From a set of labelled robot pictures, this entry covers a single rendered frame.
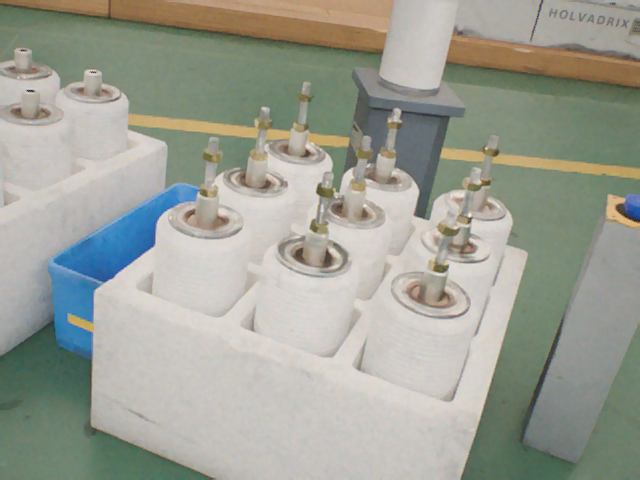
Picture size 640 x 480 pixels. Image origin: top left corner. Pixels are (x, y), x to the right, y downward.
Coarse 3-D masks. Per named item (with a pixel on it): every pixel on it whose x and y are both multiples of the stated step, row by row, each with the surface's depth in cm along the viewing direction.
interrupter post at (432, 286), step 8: (424, 272) 70; (432, 272) 69; (448, 272) 70; (424, 280) 70; (432, 280) 69; (440, 280) 69; (424, 288) 70; (432, 288) 70; (440, 288) 70; (424, 296) 70; (432, 296) 70; (440, 296) 70
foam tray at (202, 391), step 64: (512, 256) 97; (128, 320) 75; (192, 320) 74; (128, 384) 79; (192, 384) 76; (256, 384) 73; (320, 384) 70; (384, 384) 70; (192, 448) 79; (256, 448) 76; (320, 448) 73; (384, 448) 70; (448, 448) 68
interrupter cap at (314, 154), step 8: (272, 144) 97; (280, 144) 98; (288, 144) 99; (312, 144) 100; (272, 152) 95; (280, 152) 95; (288, 152) 97; (312, 152) 97; (320, 152) 98; (288, 160) 94; (296, 160) 94; (304, 160) 94; (312, 160) 95; (320, 160) 95
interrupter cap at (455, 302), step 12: (396, 276) 73; (408, 276) 73; (420, 276) 74; (396, 288) 71; (408, 288) 71; (444, 288) 73; (456, 288) 73; (396, 300) 69; (408, 300) 69; (420, 300) 70; (444, 300) 71; (456, 300) 71; (468, 300) 71; (420, 312) 68; (432, 312) 68; (444, 312) 69; (456, 312) 69
